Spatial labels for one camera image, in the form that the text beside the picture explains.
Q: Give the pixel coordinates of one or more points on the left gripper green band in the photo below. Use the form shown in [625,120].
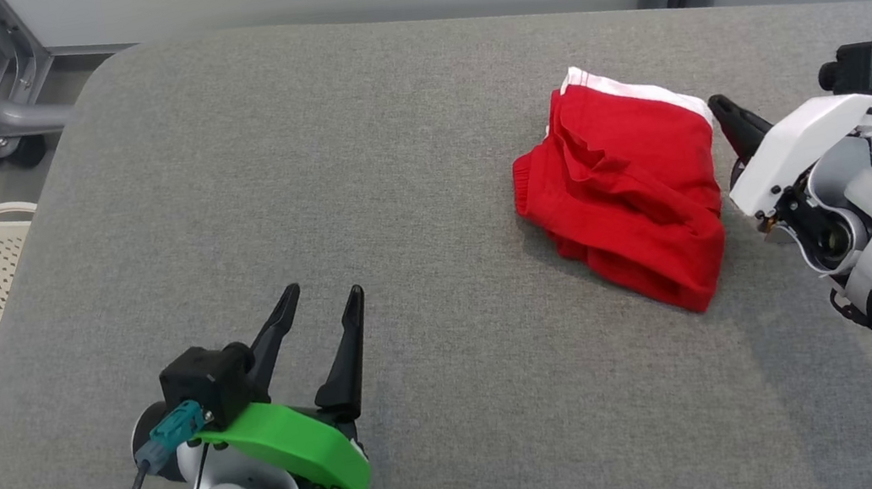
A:
[294,448]

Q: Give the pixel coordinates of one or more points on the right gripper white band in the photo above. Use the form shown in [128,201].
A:
[798,147]

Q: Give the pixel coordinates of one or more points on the red shorts white trim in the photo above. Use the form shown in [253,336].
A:
[633,191]

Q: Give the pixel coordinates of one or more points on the black caster wheel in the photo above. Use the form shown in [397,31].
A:
[20,151]

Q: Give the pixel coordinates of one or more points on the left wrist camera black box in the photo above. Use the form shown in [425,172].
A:
[204,384]

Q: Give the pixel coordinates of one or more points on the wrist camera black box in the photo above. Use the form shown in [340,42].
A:
[204,384]
[863,67]

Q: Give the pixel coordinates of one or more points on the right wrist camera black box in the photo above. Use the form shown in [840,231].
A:
[863,67]

